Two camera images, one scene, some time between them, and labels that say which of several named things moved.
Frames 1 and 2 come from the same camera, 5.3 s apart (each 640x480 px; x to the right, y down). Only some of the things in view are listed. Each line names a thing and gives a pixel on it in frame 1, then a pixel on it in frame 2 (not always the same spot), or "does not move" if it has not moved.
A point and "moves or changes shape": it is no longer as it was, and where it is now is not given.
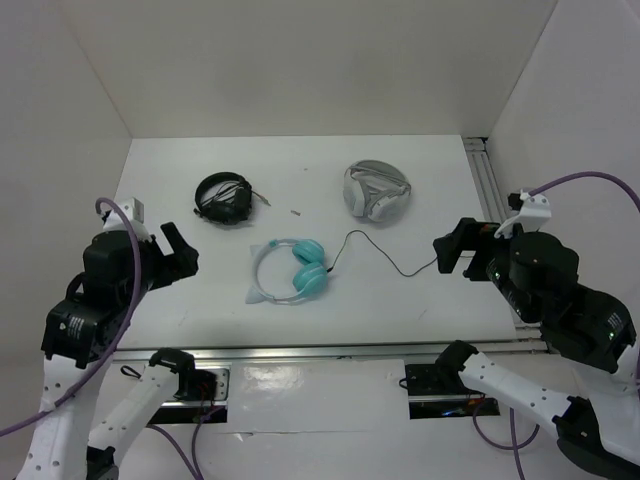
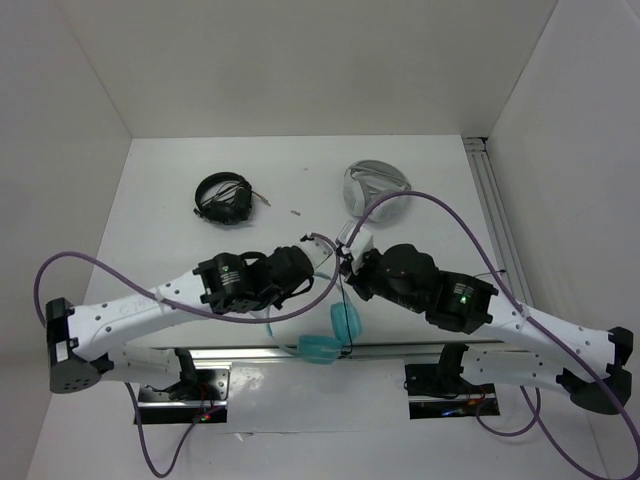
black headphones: x=225 y=197 does not move
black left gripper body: x=158 y=270 -> x=275 y=299
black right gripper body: x=512 y=293 -> x=370 y=279
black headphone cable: x=380 y=250 moves or changes shape
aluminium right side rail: x=490 y=189 does not move
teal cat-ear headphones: x=310 y=274 moves or changes shape
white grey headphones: x=375 y=190 does not move
